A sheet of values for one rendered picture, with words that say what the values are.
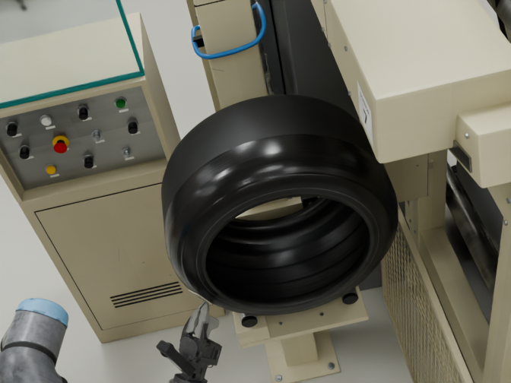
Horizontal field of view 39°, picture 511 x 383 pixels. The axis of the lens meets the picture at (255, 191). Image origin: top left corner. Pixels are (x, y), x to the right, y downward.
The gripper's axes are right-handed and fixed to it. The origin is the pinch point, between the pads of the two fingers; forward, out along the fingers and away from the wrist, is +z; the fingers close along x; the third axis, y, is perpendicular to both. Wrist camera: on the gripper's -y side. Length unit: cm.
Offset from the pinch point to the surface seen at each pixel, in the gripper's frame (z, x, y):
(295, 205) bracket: 32.5, -12.6, 33.5
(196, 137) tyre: 39.7, 3.4, -18.9
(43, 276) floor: -29, -171, 41
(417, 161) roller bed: 54, 16, 48
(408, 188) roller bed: 46, 11, 54
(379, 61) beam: 56, 62, -28
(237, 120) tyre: 45.7, 12.2, -15.4
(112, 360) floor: -48, -112, 52
